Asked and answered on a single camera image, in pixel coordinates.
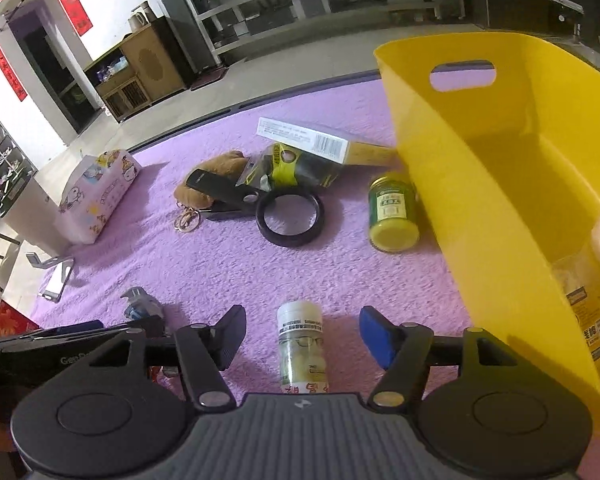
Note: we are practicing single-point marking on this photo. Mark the cartoon print tissue pack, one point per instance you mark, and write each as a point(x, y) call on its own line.
point(95, 195)

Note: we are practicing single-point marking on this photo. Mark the grey television stand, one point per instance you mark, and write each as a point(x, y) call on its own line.
point(280, 10)

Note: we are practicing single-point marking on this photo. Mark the silver phone stand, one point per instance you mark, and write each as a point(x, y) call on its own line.
point(55, 285)

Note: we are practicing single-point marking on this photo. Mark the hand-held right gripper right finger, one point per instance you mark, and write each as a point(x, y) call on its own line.
point(377, 335)

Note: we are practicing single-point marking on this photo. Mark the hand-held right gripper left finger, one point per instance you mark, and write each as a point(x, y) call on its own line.
point(230, 335)

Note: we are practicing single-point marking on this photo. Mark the green jar yellow lid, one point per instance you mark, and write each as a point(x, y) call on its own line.
point(392, 230)

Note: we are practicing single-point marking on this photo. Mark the tall black speaker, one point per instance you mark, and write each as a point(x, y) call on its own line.
point(185, 20)

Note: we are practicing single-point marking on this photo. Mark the wooden cabinet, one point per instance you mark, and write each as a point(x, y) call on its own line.
point(145, 65)

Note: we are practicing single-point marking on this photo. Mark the metal shoe rack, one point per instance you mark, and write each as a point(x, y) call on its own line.
point(2, 170)

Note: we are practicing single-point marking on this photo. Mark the yellow plastic basket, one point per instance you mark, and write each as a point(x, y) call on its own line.
point(455, 185)

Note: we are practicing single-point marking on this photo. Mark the black magnifying glass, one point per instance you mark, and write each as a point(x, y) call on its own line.
point(217, 189)

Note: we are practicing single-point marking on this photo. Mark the purple fluffy blanket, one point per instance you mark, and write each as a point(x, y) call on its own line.
point(180, 270)

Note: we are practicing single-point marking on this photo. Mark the dark door mat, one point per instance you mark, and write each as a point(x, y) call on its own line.
point(209, 79)

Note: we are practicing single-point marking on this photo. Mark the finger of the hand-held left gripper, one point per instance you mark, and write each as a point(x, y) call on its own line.
point(142, 305)

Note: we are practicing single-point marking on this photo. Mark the black and yellow package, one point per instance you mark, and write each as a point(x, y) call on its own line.
point(310, 167)

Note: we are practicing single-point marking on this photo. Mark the white and yellow box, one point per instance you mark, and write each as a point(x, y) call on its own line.
point(300, 137)

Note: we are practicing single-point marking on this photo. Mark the small white cap bottle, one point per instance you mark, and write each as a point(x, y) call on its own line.
point(300, 320)

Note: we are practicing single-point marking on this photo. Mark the cream kettle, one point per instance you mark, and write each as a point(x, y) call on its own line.
point(139, 20)

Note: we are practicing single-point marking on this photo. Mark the red snack box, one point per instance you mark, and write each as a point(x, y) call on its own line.
point(0, 320)

